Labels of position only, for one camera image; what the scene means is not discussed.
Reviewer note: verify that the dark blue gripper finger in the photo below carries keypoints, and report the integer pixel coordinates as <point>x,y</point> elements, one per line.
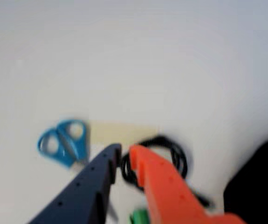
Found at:
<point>82,198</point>

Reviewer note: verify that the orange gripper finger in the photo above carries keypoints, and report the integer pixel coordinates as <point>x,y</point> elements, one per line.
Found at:
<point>168,198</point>

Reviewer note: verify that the black fabric bag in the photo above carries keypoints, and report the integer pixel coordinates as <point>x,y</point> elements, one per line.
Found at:
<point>259,186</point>

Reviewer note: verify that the black marker green cap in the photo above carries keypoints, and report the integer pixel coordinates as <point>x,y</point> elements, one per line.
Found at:
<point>139,217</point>

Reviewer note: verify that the wide masking tape patch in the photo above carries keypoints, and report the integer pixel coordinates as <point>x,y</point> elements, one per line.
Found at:
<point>115,133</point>

